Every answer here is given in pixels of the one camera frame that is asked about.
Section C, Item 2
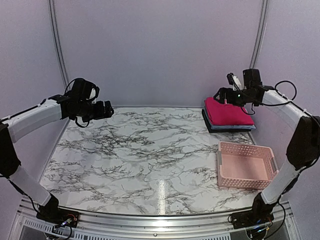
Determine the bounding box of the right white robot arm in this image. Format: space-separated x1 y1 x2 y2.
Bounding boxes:
213 85 320 224

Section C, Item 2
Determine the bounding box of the pink plastic laundry basket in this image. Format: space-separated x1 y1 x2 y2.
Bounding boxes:
217 141 279 190

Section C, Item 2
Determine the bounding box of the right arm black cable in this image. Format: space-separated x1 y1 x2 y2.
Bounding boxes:
239 80 298 116

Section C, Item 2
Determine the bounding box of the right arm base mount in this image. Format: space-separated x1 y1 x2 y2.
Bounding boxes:
227 210 274 229

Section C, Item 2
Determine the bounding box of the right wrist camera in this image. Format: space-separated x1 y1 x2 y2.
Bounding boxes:
226 72 243 91

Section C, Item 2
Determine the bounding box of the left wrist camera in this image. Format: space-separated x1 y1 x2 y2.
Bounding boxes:
69 78 100 103

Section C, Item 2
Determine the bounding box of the left aluminium frame post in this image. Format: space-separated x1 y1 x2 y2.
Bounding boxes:
47 0 70 88

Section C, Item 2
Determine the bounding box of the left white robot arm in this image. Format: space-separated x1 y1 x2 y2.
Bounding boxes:
0 94 114 223

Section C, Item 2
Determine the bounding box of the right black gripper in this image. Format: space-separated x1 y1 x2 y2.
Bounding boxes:
213 87 255 107

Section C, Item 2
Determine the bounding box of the right aluminium frame post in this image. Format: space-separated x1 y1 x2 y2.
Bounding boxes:
249 0 270 69

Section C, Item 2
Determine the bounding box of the aluminium frame post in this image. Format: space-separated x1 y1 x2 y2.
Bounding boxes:
249 0 270 69
47 0 70 88

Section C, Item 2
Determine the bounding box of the aluminium table front rail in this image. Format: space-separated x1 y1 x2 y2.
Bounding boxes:
8 197 302 240

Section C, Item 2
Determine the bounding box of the light blue shirt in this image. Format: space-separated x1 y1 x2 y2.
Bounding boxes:
201 108 256 133

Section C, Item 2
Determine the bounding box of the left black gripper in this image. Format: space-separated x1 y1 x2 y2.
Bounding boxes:
76 100 114 123

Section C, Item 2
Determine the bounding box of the magenta red garment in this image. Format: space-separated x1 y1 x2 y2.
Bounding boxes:
204 97 254 126

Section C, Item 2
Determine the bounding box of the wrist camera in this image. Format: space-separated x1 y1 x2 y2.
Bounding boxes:
69 78 100 103
226 72 243 91

